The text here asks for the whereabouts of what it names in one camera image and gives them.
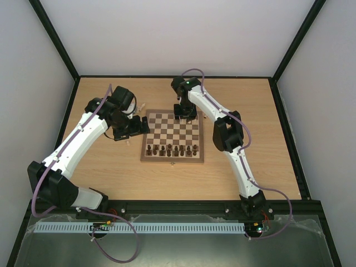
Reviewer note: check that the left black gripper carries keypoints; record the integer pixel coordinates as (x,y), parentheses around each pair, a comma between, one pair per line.
(137,129)

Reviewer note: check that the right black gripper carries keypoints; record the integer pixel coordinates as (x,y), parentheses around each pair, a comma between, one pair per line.
(185,113)

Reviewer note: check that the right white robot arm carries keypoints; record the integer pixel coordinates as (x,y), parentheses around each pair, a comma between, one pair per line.
(227,137)

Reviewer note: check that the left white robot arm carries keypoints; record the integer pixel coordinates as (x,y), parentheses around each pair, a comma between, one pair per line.
(50,179)

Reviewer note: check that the left base circuit board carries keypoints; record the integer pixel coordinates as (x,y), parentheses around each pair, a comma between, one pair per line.
(101,226)

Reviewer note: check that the base circuit board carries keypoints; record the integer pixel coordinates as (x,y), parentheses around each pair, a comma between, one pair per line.
(101,226)
(257,227)

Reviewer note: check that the right base circuit board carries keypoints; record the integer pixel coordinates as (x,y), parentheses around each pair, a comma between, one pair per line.
(257,227)

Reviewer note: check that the wooden chessboard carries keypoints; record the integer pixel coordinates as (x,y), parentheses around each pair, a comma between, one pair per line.
(164,130)

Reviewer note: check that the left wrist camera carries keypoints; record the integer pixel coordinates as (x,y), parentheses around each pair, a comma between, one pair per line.
(131,109)

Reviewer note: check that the white slotted cable duct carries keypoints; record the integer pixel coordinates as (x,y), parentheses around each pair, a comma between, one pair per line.
(144,228)

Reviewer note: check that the black aluminium frame rail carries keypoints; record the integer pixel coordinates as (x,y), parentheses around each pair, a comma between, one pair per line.
(220,207)

